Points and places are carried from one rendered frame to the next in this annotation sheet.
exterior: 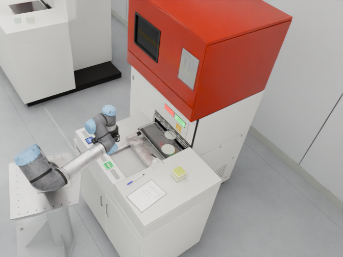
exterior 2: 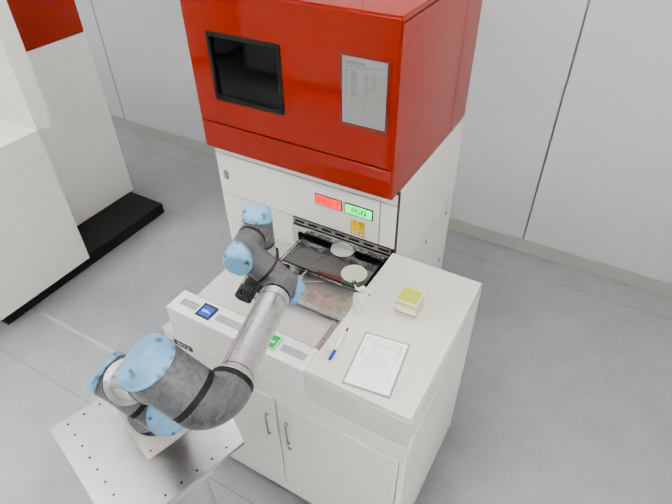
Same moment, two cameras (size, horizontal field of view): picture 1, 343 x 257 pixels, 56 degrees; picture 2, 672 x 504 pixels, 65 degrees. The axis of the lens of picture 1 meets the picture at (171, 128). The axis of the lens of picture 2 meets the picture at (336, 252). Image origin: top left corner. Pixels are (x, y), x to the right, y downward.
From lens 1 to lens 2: 68 cm
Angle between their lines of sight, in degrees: 13
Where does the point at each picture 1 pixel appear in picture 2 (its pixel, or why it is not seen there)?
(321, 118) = (540, 147)
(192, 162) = (414, 275)
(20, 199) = (116, 490)
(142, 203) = (379, 380)
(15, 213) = not seen: outside the picture
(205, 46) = (399, 27)
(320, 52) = (505, 39)
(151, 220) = (416, 403)
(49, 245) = not seen: outside the picture
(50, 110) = (57, 315)
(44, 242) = not seen: outside the picture
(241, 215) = (485, 351)
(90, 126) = (239, 256)
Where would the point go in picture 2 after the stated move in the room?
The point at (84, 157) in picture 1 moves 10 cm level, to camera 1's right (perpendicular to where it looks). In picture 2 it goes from (261, 322) to (304, 313)
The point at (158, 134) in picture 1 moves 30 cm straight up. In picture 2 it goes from (322, 256) to (320, 192)
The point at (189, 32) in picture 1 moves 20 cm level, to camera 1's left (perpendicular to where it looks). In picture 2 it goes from (352, 14) to (282, 22)
